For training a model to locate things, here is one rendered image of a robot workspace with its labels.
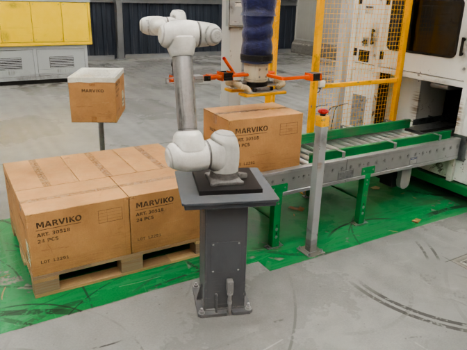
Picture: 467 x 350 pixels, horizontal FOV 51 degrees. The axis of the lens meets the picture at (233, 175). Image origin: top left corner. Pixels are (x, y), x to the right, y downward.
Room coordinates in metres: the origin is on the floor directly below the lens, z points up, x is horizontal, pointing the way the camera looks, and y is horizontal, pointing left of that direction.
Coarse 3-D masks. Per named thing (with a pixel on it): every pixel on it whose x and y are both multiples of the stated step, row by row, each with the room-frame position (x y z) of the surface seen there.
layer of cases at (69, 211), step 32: (32, 160) 3.38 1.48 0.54; (64, 160) 3.41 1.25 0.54; (96, 160) 3.42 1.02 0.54; (128, 160) 3.44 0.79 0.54; (160, 160) 3.47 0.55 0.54; (32, 192) 2.78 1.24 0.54; (64, 192) 2.80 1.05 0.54; (96, 192) 2.81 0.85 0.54; (128, 192) 2.83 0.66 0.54; (160, 192) 2.87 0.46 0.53; (32, 224) 2.47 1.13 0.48; (64, 224) 2.56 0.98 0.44; (96, 224) 2.65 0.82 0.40; (128, 224) 2.76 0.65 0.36; (160, 224) 2.86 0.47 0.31; (192, 224) 2.99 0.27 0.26; (32, 256) 2.46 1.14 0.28; (64, 256) 2.55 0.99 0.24; (96, 256) 2.65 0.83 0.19
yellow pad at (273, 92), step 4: (252, 88) 3.33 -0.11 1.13; (272, 88) 3.39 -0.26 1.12; (240, 92) 3.30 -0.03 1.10; (244, 92) 3.30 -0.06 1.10; (252, 92) 3.29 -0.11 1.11; (256, 92) 3.30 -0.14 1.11; (260, 92) 3.31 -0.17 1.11; (264, 92) 3.33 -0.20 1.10; (268, 92) 3.34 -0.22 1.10; (272, 92) 3.35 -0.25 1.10; (276, 92) 3.37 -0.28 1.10; (280, 92) 3.38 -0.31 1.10; (284, 92) 3.40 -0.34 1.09; (244, 96) 3.25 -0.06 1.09; (248, 96) 3.24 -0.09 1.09; (252, 96) 3.26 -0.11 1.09; (256, 96) 3.28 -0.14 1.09; (260, 96) 3.30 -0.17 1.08
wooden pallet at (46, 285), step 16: (192, 240) 2.98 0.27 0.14; (128, 256) 2.75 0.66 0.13; (160, 256) 2.95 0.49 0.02; (176, 256) 2.96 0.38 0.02; (192, 256) 2.98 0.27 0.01; (64, 272) 2.54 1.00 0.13; (96, 272) 2.73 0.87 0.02; (112, 272) 2.73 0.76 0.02; (128, 272) 2.74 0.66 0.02; (48, 288) 2.49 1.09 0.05; (64, 288) 2.54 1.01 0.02
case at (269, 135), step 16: (208, 112) 3.40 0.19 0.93; (224, 112) 3.36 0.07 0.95; (240, 112) 3.37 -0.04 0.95; (256, 112) 3.38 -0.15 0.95; (272, 112) 3.40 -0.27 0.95; (288, 112) 3.41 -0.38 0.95; (208, 128) 3.40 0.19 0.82; (224, 128) 3.18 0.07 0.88; (240, 128) 3.18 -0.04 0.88; (256, 128) 3.24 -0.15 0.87; (272, 128) 3.30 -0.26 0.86; (288, 128) 3.36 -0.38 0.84; (240, 144) 3.18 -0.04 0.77; (256, 144) 3.24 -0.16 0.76; (272, 144) 3.30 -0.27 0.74; (288, 144) 3.37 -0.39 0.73; (240, 160) 3.18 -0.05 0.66; (256, 160) 3.24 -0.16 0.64; (272, 160) 3.31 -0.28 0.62; (288, 160) 3.37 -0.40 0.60
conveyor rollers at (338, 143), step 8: (352, 136) 4.35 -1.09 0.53; (360, 136) 4.30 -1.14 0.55; (368, 136) 4.32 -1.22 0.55; (376, 136) 4.35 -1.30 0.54; (384, 136) 4.38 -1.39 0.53; (392, 136) 4.33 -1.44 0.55; (400, 136) 4.34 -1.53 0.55; (408, 136) 4.37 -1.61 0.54; (304, 144) 3.98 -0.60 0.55; (312, 144) 4.01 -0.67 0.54; (328, 144) 4.00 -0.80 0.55; (336, 144) 4.02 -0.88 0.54; (344, 144) 4.06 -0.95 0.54; (352, 144) 4.09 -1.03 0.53; (304, 152) 3.81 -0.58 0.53; (312, 152) 3.76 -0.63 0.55; (304, 160) 3.55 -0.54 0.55
